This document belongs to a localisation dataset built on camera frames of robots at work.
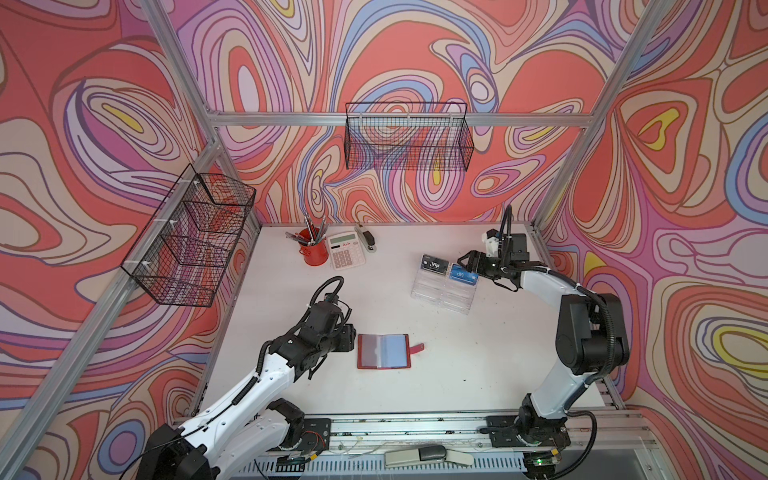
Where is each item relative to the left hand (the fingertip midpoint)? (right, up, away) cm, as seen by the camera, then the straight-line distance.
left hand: (354, 330), depth 82 cm
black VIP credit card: (+25, +18, +14) cm, 34 cm away
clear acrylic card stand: (+27, +9, +15) cm, 33 cm away
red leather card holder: (+9, -7, +5) cm, 12 cm away
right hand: (+36, +17, +14) cm, 42 cm away
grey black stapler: (+2, +27, +28) cm, 39 cm away
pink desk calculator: (-6, +23, +26) cm, 35 cm away
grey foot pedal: (+14, -27, -13) cm, 33 cm away
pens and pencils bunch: (-17, +28, +22) cm, 40 cm away
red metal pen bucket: (-16, +24, +18) cm, 34 cm away
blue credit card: (+33, +15, +12) cm, 38 cm away
